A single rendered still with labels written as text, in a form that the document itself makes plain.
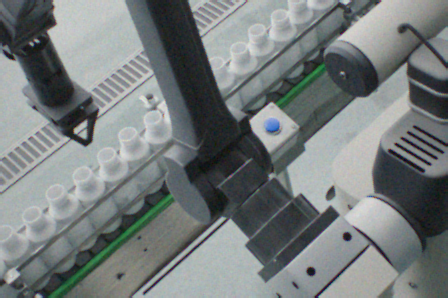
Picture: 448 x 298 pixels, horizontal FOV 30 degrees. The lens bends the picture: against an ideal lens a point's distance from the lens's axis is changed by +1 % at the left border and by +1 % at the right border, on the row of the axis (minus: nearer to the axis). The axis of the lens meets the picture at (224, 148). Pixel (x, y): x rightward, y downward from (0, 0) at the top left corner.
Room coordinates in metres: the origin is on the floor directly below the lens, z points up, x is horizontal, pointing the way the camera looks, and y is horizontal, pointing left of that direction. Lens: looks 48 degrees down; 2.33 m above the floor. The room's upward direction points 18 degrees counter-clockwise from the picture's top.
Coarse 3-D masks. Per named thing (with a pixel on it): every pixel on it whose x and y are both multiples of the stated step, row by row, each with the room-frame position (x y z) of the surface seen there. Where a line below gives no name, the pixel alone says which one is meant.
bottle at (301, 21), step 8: (288, 0) 1.38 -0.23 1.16; (296, 0) 1.39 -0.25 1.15; (304, 0) 1.37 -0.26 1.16; (296, 8) 1.36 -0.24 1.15; (304, 8) 1.36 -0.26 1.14; (296, 16) 1.36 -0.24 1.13; (304, 16) 1.35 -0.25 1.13; (312, 16) 1.36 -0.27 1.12; (296, 24) 1.35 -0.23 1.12; (304, 24) 1.35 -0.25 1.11; (312, 32) 1.35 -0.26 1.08; (304, 40) 1.35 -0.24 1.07; (312, 40) 1.35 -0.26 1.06; (304, 48) 1.35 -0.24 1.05; (312, 48) 1.35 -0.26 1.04; (304, 56) 1.35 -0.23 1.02; (312, 56) 1.35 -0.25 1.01
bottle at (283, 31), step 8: (272, 16) 1.35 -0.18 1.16; (280, 16) 1.36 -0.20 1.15; (288, 16) 1.34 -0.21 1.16; (272, 24) 1.34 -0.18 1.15; (280, 24) 1.32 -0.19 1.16; (288, 24) 1.33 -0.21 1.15; (272, 32) 1.34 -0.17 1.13; (280, 32) 1.32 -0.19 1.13; (288, 32) 1.32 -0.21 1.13; (296, 32) 1.33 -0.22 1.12; (280, 40) 1.32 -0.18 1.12; (288, 40) 1.31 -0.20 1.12; (280, 48) 1.32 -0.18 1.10; (296, 48) 1.32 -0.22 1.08; (288, 56) 1.31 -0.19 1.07; (296, 56) 1.31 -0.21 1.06; (280, 64) 1.32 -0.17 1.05; (288, 64) 1.31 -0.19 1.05; (296, 72) 1.31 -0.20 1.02
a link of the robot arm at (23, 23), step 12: (0, 0) 0.92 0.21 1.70; (12, 0) 0.90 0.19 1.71; (24, 0) 0.88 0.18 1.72; (36, 0) 0.88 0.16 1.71; (48, 0) 0.91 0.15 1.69; (0, 12) 0.93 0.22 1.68; (12, 12) 0.90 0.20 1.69; (24, 12) 0.89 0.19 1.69; (36, 12) 0.91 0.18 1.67; (48, 12) 0.94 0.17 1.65; (12, 24) 0.91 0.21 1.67; (24, 24) 0.91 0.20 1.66; (36, 24) 0.94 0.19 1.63; (12, 36) 0.92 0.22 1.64
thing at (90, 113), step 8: (40, 112) 0.95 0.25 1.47; (80, 112) 0.92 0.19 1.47; (88, 112) 0.92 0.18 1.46; (96, 112) 0.92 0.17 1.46; (48, 120) 0.93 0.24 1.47; (72, 120) 0.91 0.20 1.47; (80, 120) 0.91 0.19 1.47; (88, 120) 0.93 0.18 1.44; (56, 128) 0.91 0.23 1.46; (64, 128) 0.90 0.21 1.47; (72, 128) 0.90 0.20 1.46; (88, 128) 0.93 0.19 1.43; (72, 136) 0.91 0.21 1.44; (80, 136) 0.92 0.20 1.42; (88, 136) 0.93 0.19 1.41; (88, 144) 0.93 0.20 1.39
